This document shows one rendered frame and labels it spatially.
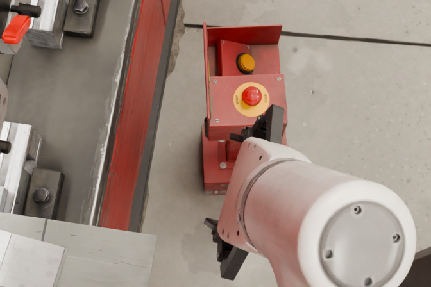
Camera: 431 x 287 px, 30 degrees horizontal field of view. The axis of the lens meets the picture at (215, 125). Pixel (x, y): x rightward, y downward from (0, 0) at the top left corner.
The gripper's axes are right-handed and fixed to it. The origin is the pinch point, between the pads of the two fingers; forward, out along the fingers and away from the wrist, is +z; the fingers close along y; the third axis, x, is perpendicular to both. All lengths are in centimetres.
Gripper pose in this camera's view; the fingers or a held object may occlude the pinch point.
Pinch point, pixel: (233, 182)
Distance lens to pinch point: 82.6
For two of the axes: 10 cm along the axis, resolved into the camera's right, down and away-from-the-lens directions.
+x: -9.3, -2.8, -2.5
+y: 2.8, -9.6, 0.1
